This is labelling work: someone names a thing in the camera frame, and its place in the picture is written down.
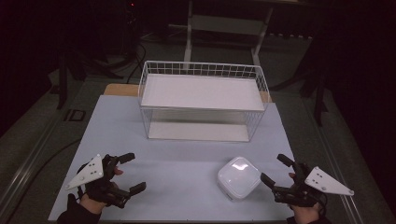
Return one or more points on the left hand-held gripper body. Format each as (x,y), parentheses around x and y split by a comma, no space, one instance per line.
(93,170)

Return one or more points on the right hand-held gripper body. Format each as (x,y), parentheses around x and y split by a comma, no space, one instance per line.
(323,183)

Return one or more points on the white square lidded box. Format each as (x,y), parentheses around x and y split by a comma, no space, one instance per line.
(239,178)

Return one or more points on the person's right hand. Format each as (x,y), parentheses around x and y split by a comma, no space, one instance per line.
(306,214)

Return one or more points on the pale blue table mat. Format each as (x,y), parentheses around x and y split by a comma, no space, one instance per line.
(174,174)

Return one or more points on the black floor socket box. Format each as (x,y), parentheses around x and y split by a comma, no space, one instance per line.
(74,115)

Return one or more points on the black metal stand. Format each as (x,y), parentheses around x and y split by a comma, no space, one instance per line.
(320,99)

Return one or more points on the metal floor rail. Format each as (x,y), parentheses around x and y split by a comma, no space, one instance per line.
(28,161)
(339,174)

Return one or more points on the white metal table frame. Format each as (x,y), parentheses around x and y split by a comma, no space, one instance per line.
(227,25)

